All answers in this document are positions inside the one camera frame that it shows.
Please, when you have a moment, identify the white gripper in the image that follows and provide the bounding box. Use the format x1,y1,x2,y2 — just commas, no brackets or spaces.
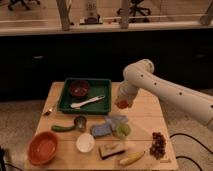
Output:
115,91,136,108

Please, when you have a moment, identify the orange red apple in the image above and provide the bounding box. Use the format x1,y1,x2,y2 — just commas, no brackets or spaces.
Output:
116,100,128,109

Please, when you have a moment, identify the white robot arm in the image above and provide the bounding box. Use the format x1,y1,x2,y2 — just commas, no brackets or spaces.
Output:
115,59,213,131

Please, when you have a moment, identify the small metal cup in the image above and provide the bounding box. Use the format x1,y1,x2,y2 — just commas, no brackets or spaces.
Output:
74,116,87,132

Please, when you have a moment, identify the white paper cup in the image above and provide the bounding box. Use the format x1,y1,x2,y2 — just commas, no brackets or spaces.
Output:
76,133,95,153

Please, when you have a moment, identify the blue grey cloth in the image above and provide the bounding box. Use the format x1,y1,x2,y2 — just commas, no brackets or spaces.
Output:
104,115,128,131

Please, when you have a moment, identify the green plastic tray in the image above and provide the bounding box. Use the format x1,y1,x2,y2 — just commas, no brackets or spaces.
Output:
57,78,111,115

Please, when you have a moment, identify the blue sponge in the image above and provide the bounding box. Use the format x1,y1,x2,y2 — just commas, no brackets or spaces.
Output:
90,123,112,137

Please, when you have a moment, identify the dark red bowl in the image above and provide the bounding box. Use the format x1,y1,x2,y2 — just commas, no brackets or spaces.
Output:
68,80,90,98

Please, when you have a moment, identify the white plastic spoon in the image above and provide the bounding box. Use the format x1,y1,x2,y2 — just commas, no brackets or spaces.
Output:
70,95,105,109

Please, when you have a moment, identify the bunch of dark grapes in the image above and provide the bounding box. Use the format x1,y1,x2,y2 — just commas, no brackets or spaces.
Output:
150,132,166,160

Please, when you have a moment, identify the yellow banana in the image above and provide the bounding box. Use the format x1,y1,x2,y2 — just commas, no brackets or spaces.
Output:
119,152,145,166

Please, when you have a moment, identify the green cucumber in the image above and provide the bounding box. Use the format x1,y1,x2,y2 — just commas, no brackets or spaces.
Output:
51,125,75,132

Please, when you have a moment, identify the black office chair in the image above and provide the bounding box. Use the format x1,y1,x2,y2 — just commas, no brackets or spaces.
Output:
116,0,153,24
7,0,41,11

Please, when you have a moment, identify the orange plastic bowl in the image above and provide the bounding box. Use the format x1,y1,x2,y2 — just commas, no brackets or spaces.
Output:
27,131,58,165

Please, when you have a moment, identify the black office chair left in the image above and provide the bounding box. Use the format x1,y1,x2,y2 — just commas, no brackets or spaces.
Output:
7,0,41,11

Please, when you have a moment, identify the black cable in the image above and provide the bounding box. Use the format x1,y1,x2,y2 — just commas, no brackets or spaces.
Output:
169,132,213,171

